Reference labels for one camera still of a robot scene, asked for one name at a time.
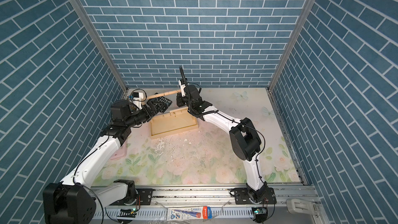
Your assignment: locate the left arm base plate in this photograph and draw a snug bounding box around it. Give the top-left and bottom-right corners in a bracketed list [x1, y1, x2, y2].
[111, 188, 153, 207]

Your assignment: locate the wooden jewelry display stand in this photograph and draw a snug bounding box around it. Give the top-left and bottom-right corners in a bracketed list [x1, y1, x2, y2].
[149, 106, 199, 139]

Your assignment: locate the toothpaste box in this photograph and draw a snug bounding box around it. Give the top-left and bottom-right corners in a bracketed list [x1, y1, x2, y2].
[166, 206, 213, 221]

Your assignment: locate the white plastic bracket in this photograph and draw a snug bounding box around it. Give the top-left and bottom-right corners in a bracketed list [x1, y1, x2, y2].
[286, 199, 317, 215]

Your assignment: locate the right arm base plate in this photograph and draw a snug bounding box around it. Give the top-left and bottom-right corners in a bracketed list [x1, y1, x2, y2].
[229, 186, 277, 205]

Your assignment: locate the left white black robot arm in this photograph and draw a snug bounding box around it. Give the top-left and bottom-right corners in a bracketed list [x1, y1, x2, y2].
[42, 100, 163, 224]

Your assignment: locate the aluminium front rail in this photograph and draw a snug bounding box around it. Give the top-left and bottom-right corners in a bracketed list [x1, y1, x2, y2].
[92, 183, 329, 224]

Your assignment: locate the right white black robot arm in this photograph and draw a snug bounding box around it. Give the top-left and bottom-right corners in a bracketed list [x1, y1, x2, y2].
[177, 79, 270, 203]

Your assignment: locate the black calculator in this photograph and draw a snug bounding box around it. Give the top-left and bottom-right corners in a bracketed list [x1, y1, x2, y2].
[147, 96, 172, 113]

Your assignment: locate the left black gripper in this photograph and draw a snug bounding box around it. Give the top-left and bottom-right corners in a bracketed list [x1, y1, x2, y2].
[124, 102, 164, 129]

